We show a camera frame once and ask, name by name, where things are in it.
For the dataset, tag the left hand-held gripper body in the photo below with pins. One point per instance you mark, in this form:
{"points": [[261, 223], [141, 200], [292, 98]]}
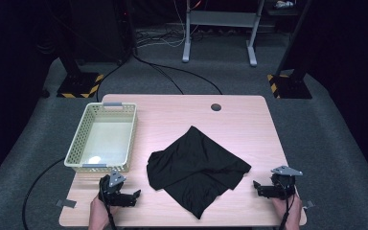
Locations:
{"points": [[110, 188]]}

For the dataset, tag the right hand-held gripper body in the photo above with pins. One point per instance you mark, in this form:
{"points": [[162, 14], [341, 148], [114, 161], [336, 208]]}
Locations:
{"points": [[283, 183]]}

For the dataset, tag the black t-shirt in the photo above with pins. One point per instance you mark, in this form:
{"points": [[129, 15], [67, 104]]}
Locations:
{"points": [[195, 169]]}

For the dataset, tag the person's left hand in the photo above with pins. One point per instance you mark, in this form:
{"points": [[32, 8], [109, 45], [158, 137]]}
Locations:
{"points": [[99, 211]]}

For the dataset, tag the person's right hand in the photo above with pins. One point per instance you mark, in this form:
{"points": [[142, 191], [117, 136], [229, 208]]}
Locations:
{"points": [[292, 209]]}

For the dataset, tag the grey tape strip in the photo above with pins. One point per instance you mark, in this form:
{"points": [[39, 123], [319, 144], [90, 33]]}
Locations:
{"points": [[308, 204], [66, 203]]}

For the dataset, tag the cream perforated plastic basket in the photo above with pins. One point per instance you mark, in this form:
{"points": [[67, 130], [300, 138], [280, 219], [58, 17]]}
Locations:
{"points": [[103, 140]]}

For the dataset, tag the black hazard-striped stand base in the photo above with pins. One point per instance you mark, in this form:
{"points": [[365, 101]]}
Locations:
{"points": [[80, 85], [289, 86]]}

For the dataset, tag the black cabinet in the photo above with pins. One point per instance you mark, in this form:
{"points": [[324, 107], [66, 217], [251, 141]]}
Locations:
{"points": [[99, 28]]}

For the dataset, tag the black stand post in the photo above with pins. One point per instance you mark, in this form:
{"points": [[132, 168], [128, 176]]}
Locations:
{"points": [[295, 38], [69, 60]]}

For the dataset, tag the grey metal desk frame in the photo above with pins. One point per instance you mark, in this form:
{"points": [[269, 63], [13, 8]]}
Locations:
{"points": [[220, 18]]}

